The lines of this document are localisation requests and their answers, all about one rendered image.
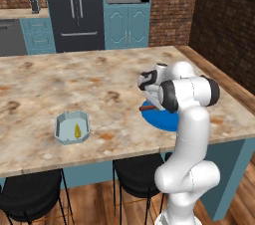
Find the teal tall cupboard run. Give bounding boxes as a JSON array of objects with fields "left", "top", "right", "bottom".
[{"left": 101, "top": 0, "right": 154, "bottom": 51}]

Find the black bar stool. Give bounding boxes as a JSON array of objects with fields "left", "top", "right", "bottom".
[
  {"left": 112, "top": 152, "right": 167, "bottom": 225},
  {"left": 0, "top": 168, "right": 76, "bottom": 225}
]

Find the grey dishwasher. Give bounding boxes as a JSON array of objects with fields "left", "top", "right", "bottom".
[{"left": 0, "top": 18, "right": 29, "bottom": 58}]

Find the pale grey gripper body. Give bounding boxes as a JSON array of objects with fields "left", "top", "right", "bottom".
[{"left": 142, "top": 89, "right": 166, "bottom": 112}]

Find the teal kitchen island base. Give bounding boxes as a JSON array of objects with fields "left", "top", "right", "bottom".
[{"left": 0, "top": 136, "right": 255, "bottom": 222}]

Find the pale grey tupperware container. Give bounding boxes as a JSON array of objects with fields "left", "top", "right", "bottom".
[{"left": 54, "top": 110, "right": 92, "bottom": 146}]

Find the large blue plate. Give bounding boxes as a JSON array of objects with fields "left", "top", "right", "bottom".
[{"left": 140, "top": 99, "right": 180, "bottom": 133}]

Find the brown cooked sausage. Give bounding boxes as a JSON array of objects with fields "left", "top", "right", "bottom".
[{"left": 140, "top": 104, "right": 161, "bottom": 112}]

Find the black fridge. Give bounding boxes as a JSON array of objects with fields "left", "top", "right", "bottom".
[{"left": 42, "top": 0, "right": 106, "bottom": 54}]

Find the yellow-green vegetable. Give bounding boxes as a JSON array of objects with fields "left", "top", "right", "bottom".
[{"left": 73, "top": 122, "right": 82, "bottom": 140}]

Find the teal drawer cabinet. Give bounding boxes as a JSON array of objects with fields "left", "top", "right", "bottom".
[{"left": 19, "top": 17, "right": 57, "bottom": 56}]

